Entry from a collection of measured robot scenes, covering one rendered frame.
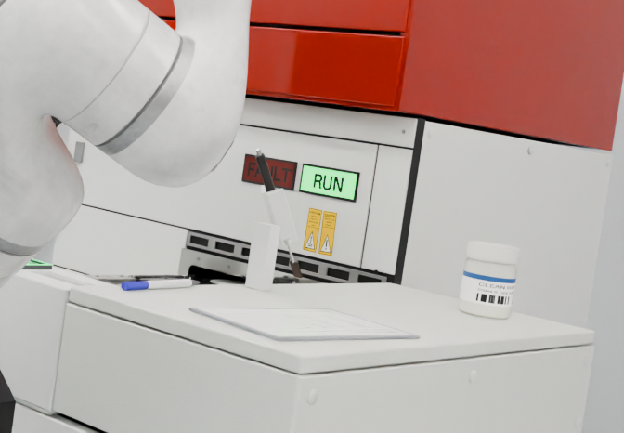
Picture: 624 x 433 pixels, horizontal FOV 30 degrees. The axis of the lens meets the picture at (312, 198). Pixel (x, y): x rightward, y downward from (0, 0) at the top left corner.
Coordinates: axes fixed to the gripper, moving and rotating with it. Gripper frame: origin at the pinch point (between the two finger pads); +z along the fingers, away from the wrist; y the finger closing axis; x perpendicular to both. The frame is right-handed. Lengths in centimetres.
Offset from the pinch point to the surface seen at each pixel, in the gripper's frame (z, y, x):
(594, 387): 7, -213, -16
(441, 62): -32, -58, 15
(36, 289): 17.1, 0.9, 9.9
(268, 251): 4.8, -24.9, 20.0
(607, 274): -23, -206, -17
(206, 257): 6, -59, -23
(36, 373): 26.3, -1.1, 11.9
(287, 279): 6, -59, -4
